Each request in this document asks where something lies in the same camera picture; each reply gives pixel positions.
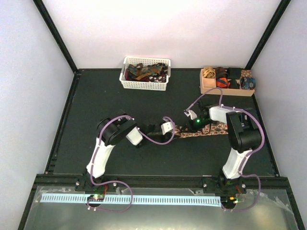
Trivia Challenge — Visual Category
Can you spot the paisley patterned necktie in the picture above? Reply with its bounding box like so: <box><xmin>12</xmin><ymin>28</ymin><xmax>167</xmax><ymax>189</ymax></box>
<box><xmin>174</xmin><ymin>122</ymin><xmax>228</xmax><ymax>138</ymax></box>

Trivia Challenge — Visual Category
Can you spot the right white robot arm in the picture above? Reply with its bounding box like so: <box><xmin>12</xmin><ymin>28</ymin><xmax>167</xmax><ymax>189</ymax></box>
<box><xmin>184</xmin><ymin>104</ymin><xmax>265</xmax><ymax>193</ymax></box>

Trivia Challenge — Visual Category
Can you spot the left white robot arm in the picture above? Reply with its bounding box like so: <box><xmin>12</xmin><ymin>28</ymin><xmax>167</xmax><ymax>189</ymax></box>
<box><xmin>86</xmin><ymin>114</ymin><xmax>176</xmax><ymax>191</ymax></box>

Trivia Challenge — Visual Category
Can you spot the pile of ties in basket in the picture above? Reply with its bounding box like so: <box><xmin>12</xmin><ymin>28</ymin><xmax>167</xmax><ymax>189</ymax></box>
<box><xmin>124</xmin><ymin>63</ymin><xmax>168</xmax><ymax>83</ymax></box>

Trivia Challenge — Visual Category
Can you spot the wooden compartment tray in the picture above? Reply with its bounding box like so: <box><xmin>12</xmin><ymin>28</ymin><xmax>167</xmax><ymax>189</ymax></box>
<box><xmin>200</xmin><ymin>71</ymin><xmax>255</xmax><ymax>97</ymax></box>

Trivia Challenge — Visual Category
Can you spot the orange blue rolled tie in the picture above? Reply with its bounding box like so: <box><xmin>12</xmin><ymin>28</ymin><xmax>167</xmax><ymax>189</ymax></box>
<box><xmin>216</xmin><ymin>78</ymin><xmax>229</xmax><ymax>89</ymax></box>

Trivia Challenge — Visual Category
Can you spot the black rolled tie front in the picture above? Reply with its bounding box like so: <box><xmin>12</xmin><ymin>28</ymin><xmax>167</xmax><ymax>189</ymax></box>
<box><xmin>228</xmin><ymin>80</ymin><xmax>240</xmax><ymax>89</ymax></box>

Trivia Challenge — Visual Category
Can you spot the black rolled tie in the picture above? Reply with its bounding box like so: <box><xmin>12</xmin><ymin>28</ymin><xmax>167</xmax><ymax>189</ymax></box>
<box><xmin>228</xmin><ymin>80</ymin><xmax>240</xmax><ymax>89</ymax></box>
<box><xmin>227</xmin><ymin>68</ymin><xmax>243</xmax><ymax>80</ymax></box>

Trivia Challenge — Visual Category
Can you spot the dark red rolled tie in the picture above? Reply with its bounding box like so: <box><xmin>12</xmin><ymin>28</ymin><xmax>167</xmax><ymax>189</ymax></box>
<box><xmin>215</xmin><ymin>67</ymin><xmax>228</xmax><ymax>79</ymax></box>

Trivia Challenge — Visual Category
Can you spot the blue patterned rolled tie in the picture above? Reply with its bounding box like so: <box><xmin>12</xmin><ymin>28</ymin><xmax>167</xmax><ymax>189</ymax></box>
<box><xmin>240</xmin><ymin>77</ymin><xmax>256</xmax><ymax>90</ymax></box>

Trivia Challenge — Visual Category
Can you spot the white plastic basket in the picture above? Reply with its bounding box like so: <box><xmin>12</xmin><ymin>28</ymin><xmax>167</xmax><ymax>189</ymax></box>
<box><xmin>119</xmin><ymin>56</ymin><xmax>171</xmax><ymax>91</ymax></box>

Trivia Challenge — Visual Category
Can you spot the brown patterned rolled tie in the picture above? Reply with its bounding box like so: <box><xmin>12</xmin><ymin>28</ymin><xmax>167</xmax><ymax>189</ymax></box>
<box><xmin>241</xmin><ymin>69</ymin><xmax>252</xmax><ymax>78</ymax></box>

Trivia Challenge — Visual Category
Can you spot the clear acrylic sheet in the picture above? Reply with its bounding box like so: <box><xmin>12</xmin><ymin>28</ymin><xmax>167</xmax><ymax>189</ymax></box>
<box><xmin>21</xmin><ymin>187</ymin><xmax>299</xmax><ymax>230</ymax></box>

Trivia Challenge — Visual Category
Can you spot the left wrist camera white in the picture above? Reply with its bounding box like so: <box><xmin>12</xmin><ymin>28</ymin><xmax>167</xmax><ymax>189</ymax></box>
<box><xmin>161</xmin><ymin>121</ymin><xmax>174</xmax><ymax>135</ymax></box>

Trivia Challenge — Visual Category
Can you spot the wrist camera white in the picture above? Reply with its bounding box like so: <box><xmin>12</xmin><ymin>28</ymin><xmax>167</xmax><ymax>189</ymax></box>
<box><xmin>161</xmin><ymin>121</ymin><xmax>174</xmax><ymax>135</ymax></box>
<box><xmin>184</xmin><ymin>110</ymin><xmax>198</xmax><ymax>120</ymax></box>

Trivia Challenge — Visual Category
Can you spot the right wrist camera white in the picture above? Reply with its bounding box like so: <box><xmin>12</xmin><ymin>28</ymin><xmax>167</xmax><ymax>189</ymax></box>
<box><xmin>184</xmin><ymin>110</ymin><xmax>198</xmax><ymax>120</ymax></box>

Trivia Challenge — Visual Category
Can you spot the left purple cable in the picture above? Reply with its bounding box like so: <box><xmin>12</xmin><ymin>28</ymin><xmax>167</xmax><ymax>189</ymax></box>
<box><xmin>86</xmin><ymin>115</ymin><xmax>176</xmax><ymax>213</ymax></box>

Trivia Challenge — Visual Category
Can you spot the purple cable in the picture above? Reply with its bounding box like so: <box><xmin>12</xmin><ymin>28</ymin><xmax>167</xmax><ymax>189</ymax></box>
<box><xmin>86</xmin><ymin>115</ymin><xmax>176</xmax><ymax>213</ymax></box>
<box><xmin>187</xmin><ymin>87</ymin><xmax>266</xmax><ymax>213</ymax></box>

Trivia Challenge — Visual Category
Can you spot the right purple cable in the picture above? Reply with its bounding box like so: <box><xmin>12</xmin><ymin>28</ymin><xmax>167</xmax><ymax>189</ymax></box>
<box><xmin>187</xmin><ymin>87</ymin><xmax>266</xmax><ymax>213</ymax></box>

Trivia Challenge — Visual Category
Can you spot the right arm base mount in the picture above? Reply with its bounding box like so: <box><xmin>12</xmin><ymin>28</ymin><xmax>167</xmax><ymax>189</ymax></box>
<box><xmin>202</xmin><ymin>176</ymin><xmax>247</xmax><ymax>196</ymax></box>

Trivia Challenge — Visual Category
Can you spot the white slotted cable duct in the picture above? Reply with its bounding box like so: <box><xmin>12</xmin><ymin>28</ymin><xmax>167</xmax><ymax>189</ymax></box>
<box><xmin>40</xmin><ymin>194</ymin><xmax>221</xmax><ymax>207</ymax></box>

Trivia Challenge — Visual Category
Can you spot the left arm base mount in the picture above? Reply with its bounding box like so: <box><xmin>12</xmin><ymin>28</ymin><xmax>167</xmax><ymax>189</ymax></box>
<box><xmin>75</xmin><ymin>177</ymin><xmax>118</xmax><ymax>194</ymax></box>

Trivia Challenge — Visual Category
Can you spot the right black frame post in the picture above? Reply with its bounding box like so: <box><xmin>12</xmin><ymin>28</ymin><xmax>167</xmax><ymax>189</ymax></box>
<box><xmin>244</xmin><ymin>0</ymin><xmax>291</xmax><ymax>70</ymax></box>

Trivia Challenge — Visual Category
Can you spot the black frame post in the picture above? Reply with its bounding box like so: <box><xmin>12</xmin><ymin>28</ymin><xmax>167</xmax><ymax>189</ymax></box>
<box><xmin>244</xmin><ymin>0</ymin><xmax>291</xmax><ymax>70</ymax></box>
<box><xmin>33</xmin><ymin>0</ymin><xmax>78</xmax><ymax>73</ymax></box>

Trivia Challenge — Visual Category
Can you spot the left black frame post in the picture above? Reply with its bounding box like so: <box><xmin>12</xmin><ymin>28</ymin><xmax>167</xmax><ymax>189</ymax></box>
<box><xmin>33</xmin><ymin>0</ymin><xmax>78</xmax><ymax>73</ymax></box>

